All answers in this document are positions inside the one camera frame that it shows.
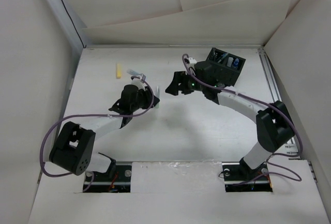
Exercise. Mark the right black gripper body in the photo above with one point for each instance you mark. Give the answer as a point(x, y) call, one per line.
point(195, 85)

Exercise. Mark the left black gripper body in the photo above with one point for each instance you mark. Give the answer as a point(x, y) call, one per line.
point(143, 102)

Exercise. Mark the orange blue-capped highlighter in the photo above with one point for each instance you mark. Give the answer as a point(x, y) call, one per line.
point(235, 64)

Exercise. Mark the yellow highlighter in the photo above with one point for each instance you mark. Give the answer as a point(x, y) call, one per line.
point(118, 71)

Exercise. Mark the blue gel pen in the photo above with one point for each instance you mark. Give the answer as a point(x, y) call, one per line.
point(222, 57)

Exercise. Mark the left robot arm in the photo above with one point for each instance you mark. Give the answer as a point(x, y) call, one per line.
point(73, 148)

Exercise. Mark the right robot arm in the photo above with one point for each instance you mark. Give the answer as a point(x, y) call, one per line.
point(273, 123)

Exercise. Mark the black two-compartment organizer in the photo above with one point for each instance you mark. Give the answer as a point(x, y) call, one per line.
point(227, 66)

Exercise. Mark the blue highlighter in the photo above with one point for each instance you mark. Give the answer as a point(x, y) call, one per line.
point(133, 73)

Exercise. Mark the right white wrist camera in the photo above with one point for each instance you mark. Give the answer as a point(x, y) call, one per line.
point(191, 62)

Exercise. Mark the aluminium side rail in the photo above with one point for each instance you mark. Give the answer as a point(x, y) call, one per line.
point(271, 81)

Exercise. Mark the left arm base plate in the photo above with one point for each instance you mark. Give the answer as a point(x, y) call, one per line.
point(101, 183)

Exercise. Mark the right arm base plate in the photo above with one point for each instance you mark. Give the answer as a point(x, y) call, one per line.
point(238, 179)

